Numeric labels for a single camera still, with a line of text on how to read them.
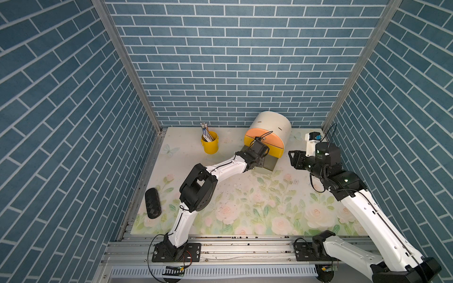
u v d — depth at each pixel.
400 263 0.37
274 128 0.89
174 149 1.12
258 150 0.74
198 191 0.53
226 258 0.73
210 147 1.04
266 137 0.85
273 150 0.91
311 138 0.62
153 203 0.85
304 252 0.74
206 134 0.94
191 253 0.74
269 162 0.93
